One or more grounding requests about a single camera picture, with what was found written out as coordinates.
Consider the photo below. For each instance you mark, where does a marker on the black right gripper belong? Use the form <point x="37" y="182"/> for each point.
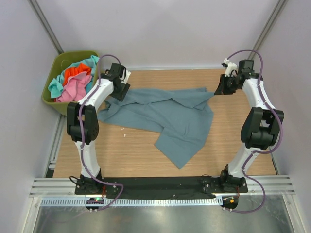
<point x="222" y="90"/>

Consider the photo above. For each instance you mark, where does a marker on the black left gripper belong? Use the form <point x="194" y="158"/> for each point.
<point x="127" y="86"/>

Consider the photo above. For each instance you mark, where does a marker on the blue-grey t shirt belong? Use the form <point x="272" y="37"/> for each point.
<point x="183" y="118"/>

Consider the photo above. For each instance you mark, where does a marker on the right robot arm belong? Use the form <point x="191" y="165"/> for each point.
<point x="261" y="128"/>

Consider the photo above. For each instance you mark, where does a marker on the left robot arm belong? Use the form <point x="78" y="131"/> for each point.
<point x="83" y="126"/>

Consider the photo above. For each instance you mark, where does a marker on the pink t shirt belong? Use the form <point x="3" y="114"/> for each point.
<point x="75" y="89"/>

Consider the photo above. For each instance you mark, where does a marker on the orange t shirt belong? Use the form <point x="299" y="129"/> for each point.
<point x="72" y="71"/>

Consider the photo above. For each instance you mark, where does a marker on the green plastic bin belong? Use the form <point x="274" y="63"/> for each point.
<point x="61" y="63"/>

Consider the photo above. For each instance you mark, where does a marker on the teal t shirt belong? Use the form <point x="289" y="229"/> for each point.
<point x="56" y="87"/>

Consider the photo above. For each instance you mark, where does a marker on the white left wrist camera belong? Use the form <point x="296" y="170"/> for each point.
<point x="126" y="77"/>

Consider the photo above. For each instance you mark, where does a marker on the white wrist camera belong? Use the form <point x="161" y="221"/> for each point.
<point x="229" y="67"/>
<point x="126" y="77"/>

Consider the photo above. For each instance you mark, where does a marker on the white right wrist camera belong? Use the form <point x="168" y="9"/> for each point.
<point x="229" y="67"/>

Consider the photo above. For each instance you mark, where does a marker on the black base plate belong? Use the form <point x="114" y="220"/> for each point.
<point x="164" y="188"/>

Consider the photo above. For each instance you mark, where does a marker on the white slotted cable duct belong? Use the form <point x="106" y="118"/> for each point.
<point x="96" y="202"/>

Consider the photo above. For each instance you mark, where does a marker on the aluminium frame rail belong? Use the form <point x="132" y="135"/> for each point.
<point x="273" y="185"/>

